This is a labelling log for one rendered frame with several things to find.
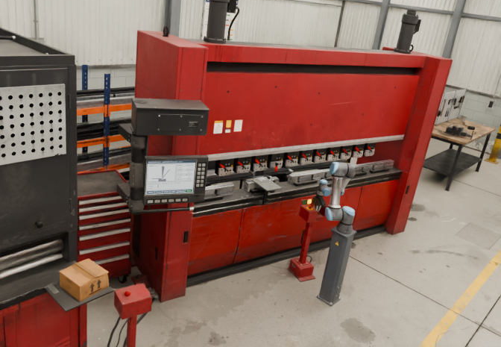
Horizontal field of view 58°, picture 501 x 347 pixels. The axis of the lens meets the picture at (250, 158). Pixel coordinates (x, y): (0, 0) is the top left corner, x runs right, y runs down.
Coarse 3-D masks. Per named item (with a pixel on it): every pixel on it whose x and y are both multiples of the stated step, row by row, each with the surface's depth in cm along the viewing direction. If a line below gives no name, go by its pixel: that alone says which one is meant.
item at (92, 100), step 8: (112, 88) 524; (120, 88) 531; (128, 88) 536; (80, 96) 478; (88, 96) 481; (96, 96) 488; (112, 96) 502; (120, 96) 509; (128, 96) 503; (80, 104) 458; (88, 104) 465; (96, 104) 472; (112, 104) 486
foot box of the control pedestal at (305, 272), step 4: (292, 260) 481; (292, 264) 480; (296, 264) 475; (308, 264) 478; (288, 268) 486; (292, 268) 481; (296, 268) 474; (300, 268) 469; (304, 268) 470; (308, 268) 473; (312, 268) 476; (292, 272) 479; (296, 272) 475; (300, 272) 470; (304, 272) 472; (308, 272) 475; (312, 272) 478; (296, 276) 473; (300, 276) 472; (304, 276) 475; (308, 276) 476; (312, 276) 477; (300, 280) 468; (304, 280) 469; (308, 280) 471
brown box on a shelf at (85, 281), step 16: (64, 272) 259; (80, 272) 260; (96, 272) 262; (48, 288) 261; (64, 288) 261; (80, 288) 250; (96, 288) 261; (112, 288) 268; (64, 304) 250; (80, 304) 252
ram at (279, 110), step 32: (224, 96) 392; (256, 96) 411; (288, 96) 432; (320, 96) 455; (352, 96) 482; (384, 96) 511; (224, 128) 404; (256, 128) 425; (288, 128) 447; (320, 128) 472; (352, 128) 501; (384, 128) 533
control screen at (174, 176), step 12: (156, 168) 310; (168, 168) 314; (180, 168) 317; (192, 168) 321; (156, 180) 314; (168, 180) 317; (180, 180) 321; (192, 180) 324; (156, 192) 317; (168, 192) 321; (180, 192) 324; (192, 192) 328
